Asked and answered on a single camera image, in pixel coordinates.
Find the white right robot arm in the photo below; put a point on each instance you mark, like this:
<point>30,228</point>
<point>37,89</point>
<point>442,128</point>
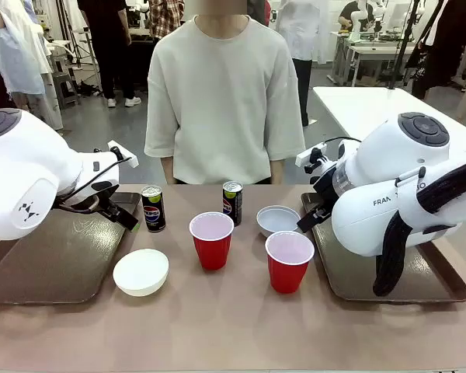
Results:
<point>373,163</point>

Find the person in black shirt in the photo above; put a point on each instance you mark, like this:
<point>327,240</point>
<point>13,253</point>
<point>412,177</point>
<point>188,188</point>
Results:
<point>439,42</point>
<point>351,15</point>

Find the person in white T-shirt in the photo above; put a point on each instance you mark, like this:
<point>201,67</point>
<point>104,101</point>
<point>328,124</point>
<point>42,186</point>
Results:
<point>221,97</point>

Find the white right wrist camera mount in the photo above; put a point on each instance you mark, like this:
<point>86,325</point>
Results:
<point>308,154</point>

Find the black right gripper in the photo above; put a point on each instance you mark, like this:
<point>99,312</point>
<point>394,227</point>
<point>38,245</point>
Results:
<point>324,192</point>

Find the person's right forearm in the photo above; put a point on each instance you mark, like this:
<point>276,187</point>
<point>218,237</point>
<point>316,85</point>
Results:
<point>167,171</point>

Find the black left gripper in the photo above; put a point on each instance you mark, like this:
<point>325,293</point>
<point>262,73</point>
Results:
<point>108,204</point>

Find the black tripod stand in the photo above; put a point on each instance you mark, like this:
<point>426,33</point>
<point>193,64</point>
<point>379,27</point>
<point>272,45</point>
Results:
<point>402,46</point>

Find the large white bowl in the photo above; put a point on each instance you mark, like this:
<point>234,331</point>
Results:
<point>141,274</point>

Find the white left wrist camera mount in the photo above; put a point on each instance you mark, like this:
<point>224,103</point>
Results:
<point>129,160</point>

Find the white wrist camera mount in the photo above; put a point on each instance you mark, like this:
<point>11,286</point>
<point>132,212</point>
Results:
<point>308,154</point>
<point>129,160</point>

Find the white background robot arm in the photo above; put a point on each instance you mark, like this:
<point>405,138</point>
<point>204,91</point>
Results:
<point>363,15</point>

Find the small white bowl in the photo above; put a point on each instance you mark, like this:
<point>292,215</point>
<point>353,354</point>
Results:
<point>275,221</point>

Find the black Pepsi can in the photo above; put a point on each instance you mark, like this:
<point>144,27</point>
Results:
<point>153,213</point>
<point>233,206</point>

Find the white side table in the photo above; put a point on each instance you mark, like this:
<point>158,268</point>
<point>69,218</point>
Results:
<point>365,112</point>

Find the person in black trousers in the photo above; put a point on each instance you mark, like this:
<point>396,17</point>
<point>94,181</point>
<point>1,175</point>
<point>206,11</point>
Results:
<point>108,46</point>

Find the person in plaid shirt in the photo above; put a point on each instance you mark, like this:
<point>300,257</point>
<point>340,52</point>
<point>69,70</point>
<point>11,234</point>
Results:
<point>165,17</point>

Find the grey step stool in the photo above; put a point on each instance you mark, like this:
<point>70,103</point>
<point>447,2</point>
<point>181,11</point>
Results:
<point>65,81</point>

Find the person in long white shirt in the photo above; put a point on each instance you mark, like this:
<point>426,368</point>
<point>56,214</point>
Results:
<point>301,35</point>

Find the brown plastic tray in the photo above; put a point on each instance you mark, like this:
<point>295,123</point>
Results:
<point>62,264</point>
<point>431,279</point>

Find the grey background workbench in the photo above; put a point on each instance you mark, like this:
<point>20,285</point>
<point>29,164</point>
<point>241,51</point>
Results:
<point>373,52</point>

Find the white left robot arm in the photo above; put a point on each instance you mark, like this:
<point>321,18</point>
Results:
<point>23,163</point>

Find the person's left forearm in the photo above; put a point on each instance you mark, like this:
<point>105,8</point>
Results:
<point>277,171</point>

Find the red plastic cup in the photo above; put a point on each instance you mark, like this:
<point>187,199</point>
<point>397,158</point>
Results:
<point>289,272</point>
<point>211,248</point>

